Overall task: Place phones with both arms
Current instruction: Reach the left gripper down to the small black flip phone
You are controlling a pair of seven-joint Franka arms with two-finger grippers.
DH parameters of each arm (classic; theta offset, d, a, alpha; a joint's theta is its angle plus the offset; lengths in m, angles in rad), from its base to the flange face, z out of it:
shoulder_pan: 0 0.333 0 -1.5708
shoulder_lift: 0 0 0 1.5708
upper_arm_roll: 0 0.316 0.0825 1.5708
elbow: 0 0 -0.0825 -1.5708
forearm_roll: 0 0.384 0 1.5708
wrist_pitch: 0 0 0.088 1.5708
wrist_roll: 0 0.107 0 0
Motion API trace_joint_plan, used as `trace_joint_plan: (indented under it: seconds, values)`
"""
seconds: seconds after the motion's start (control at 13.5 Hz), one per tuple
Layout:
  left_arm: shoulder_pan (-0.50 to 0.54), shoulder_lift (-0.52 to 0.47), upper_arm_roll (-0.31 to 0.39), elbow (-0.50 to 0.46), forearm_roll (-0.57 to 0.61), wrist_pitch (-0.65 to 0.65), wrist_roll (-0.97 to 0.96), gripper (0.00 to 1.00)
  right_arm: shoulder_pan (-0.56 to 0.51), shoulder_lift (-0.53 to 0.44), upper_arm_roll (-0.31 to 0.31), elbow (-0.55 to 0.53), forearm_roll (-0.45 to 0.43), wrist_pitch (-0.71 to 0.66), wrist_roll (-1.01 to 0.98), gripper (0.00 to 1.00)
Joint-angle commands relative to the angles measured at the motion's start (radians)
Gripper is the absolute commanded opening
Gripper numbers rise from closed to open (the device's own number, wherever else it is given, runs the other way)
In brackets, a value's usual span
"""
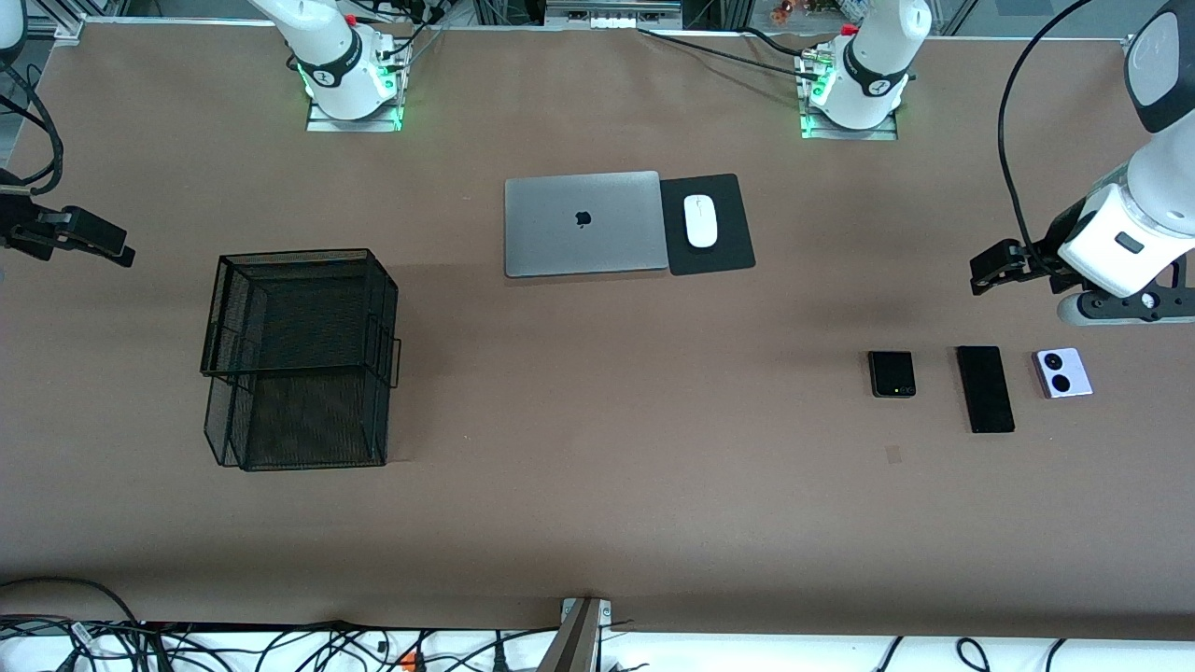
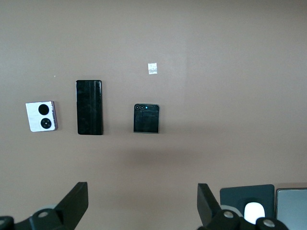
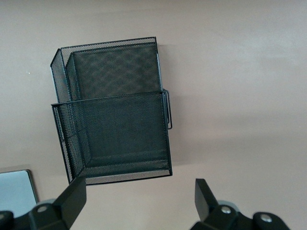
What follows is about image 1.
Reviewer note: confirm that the grey power strip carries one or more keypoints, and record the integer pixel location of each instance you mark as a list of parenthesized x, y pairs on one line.
[(616, 20)]

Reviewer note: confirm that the grey metal camera post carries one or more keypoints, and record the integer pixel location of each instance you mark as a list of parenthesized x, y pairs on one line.
[(579, 639)]

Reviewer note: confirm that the aluminium frame rail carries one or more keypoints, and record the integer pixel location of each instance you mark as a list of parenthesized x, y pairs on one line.
[(65, 28)]

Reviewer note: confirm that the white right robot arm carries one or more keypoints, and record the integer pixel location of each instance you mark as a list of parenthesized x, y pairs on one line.
[(331, 56)]

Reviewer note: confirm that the lavender flip phone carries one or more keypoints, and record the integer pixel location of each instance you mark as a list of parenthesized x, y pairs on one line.
[(1074, 373)]

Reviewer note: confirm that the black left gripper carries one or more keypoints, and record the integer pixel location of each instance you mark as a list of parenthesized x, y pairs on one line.
[(1038, 258)]

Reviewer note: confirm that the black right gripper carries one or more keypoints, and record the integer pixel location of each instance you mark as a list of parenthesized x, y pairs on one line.
[(28, 230)]

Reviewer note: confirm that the white computer mouse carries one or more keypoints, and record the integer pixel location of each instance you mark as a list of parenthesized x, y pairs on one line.
[(701, 222)]

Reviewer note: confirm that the small black flip phone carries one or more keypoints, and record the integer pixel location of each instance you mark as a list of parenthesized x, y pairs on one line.
[(892, 371)]

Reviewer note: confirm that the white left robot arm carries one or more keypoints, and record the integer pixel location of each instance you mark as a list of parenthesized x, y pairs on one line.
[(873, 56)]

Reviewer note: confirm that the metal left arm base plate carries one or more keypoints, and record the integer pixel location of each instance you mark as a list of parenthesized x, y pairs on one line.
[(845, 133)]

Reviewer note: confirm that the silver laptop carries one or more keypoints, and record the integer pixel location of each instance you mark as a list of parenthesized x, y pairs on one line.
[(560, 233)]

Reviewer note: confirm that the black mouse pad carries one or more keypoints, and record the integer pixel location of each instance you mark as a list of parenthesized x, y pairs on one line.
[(733, 215)]

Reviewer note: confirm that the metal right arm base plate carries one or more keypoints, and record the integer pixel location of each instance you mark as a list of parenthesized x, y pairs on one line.
[(327, 124)]

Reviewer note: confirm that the black slab smartphone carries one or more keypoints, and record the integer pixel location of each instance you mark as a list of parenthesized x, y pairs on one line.
[(985, 387)]

